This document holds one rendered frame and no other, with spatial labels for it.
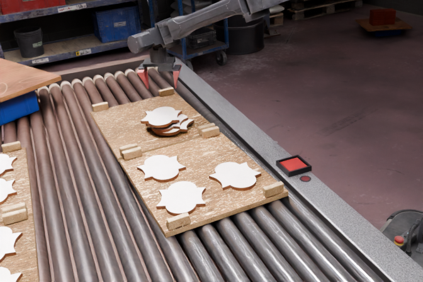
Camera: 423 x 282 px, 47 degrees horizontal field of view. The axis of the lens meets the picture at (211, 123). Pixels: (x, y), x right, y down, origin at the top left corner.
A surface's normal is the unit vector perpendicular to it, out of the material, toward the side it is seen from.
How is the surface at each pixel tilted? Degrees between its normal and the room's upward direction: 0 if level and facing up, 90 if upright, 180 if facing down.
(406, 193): 0
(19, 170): 0
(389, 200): 0
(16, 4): 90
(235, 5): 90
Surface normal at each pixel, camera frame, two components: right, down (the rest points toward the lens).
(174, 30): -0.69, 0.36
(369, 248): -0.07, -0.90
